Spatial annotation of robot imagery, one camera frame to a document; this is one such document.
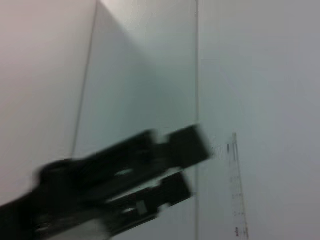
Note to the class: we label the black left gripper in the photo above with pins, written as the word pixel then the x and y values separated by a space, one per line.
pixel 50 205

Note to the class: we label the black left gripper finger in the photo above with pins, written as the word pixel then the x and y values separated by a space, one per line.
pixel 187 150
pixel 175 192

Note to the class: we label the transparent plastic ruler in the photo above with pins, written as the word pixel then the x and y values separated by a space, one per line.
pixel 236 175

